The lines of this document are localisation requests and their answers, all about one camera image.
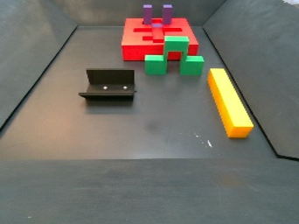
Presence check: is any black angled fixture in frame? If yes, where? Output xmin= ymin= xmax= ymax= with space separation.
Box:
xmin=79 ymin=68 xmax=136 ymax=100

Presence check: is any green stepped block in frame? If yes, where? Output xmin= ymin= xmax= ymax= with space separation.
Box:
xmin=144 ymin=36 xmax=204 ymax=76

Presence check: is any yellow long block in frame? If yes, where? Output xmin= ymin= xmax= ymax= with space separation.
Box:
xmin=208 ymin=68 xmax=254 ymax=138

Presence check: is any red puzzle base block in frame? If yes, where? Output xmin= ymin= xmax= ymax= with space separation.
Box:
xmin=122 ymin=17 xmax=200 ymax=61

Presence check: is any purple U-shaped block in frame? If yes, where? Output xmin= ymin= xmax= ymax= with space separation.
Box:
xmin=143 ymin=4 xmax=174 ymax=25

